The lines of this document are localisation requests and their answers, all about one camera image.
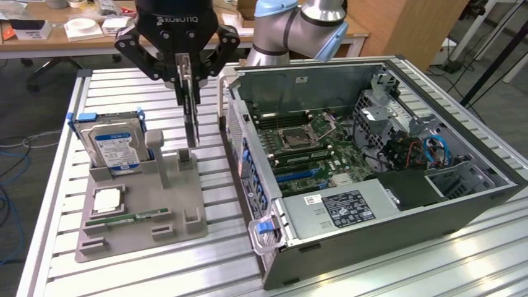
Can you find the metal socket cover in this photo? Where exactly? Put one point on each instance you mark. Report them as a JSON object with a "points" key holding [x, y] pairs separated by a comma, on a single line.
{"points": [[323, 123]]}

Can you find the wooden cabinet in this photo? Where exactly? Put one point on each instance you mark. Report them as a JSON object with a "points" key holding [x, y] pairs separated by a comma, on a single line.
{"points": [[412, 37]]}

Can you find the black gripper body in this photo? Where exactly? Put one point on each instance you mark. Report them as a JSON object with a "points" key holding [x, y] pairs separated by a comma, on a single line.
{"points": [[177, 34]]}

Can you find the beige tape roll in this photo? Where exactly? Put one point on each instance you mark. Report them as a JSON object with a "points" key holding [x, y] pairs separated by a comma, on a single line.
{"points": [[76, 3]]}

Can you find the green expansion card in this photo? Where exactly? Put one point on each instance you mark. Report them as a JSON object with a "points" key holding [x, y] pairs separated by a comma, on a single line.
{"points": [[191, 123]]}

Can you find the grey printed parts rack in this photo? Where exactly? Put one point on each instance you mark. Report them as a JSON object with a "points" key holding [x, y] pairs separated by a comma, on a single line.
{"points": [[136, 244]]}

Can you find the black slanted stand pole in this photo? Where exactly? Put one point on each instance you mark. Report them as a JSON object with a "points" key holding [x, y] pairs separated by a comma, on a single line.
{"points": [[495, 65]]}

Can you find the grey cup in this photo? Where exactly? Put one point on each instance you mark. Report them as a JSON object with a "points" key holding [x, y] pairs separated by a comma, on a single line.
{"points": [[55, 3]]}

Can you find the clear plastic bag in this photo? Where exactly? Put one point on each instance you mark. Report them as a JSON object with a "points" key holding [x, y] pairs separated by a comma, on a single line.
{"points": [[109, 6]]}

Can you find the loose green RAM stick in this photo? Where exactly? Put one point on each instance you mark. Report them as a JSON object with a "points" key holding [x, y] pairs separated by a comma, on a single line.
{"points": [[123, 218]]}

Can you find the grey power supply unit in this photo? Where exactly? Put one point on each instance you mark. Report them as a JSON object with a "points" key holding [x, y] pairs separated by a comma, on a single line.
{"points": [[305, 222]]}

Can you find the silver CPU chip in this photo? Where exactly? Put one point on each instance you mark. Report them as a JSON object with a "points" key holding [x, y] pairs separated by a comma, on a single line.
{"points": [[107, 200]]}

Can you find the white box black lid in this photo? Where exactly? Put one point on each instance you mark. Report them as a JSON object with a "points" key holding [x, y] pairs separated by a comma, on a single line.
{"points": [[31, 29]]}

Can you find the wooden desk white frame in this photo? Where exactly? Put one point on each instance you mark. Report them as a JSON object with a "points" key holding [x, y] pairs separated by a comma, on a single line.
{"points": [[83, 46]]}

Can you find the stack of white papers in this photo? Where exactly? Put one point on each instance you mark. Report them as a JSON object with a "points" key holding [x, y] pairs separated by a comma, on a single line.
{"points": [[245, 29]]}

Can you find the small white labelled box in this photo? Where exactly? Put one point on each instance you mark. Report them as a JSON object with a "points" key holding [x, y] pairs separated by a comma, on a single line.
{"points": [[116, 26]]}

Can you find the low metal disk bay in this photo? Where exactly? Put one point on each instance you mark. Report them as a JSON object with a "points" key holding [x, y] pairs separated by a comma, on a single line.
{"points": [[461, 181]]}

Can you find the tall metal disk bay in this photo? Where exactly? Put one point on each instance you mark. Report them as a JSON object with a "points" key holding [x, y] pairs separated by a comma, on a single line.
{"points": [[377, 120]]}

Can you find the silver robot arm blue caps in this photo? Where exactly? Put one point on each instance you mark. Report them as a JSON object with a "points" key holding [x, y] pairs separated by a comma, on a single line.
{"points": [[284, 31]]}

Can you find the CPU socket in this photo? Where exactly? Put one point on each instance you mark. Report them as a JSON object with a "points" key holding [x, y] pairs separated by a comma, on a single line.
{"points": [[295, 137]]}

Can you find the dark grey open PC case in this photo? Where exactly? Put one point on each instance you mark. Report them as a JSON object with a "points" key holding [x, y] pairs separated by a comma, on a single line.
{"points": [[371, 247]]}

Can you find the white square holder round insert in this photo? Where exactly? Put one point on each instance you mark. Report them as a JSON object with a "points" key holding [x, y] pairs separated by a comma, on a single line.
{"points": [[84, 29]]}

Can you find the black RAM slot bank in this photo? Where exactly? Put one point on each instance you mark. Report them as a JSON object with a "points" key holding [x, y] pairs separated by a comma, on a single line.
{"points": [[283, 120]]}

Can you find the blue case release latch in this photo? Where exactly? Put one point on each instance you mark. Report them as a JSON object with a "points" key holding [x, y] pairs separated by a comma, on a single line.
{"points": [[264, 228]]}

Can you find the black office chair base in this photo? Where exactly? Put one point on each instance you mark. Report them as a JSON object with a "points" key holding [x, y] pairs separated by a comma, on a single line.
{"points": [[45, 69]]}

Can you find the open cardboard box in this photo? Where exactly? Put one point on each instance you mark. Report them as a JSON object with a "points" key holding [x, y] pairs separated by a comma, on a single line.
{"points": [[247, 9]]}

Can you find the hard drive with blue label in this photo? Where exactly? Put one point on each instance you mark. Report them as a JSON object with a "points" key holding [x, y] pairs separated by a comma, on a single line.
{"points": [[87, 118]]}

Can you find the hard disk blue label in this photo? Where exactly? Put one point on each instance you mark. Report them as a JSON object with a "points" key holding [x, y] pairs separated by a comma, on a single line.
{"points": [[115, 148]]}

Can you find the green motherboard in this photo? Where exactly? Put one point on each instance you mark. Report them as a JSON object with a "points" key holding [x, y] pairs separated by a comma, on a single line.
{"points": [[347, 154]]}

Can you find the small silver chipset heatsink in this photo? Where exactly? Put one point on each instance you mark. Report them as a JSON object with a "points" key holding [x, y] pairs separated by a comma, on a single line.
{"points": [[340, 180]]}

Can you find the blue expansion slot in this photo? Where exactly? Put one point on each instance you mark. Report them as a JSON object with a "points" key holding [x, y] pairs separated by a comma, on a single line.
{"points": [[296, 175]]}

